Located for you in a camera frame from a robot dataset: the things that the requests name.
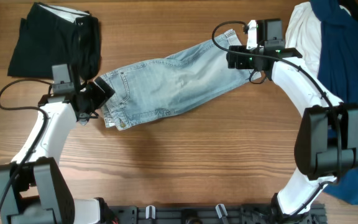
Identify dark blue shirt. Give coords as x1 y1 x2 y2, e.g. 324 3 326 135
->
310 0 358 205

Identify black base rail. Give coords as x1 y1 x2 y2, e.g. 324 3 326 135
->
104 203 328 224

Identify black cable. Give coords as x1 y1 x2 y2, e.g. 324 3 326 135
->
0 77 55 224
211 20 344 215

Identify white shirt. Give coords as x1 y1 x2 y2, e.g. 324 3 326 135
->
285 1 357 78

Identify left black cable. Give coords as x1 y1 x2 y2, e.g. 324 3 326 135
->
0 77 55 224

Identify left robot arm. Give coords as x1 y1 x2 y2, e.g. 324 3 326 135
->
0 64 119 223

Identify folded black trousers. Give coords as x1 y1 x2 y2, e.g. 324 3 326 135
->
7 2 101 80

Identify light blue denim shorts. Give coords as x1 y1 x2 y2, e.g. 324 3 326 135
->
101 29 261 131

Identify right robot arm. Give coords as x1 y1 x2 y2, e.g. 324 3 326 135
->
226 19 358 222

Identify right black cable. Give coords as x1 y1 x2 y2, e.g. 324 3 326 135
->
211 20 344 215

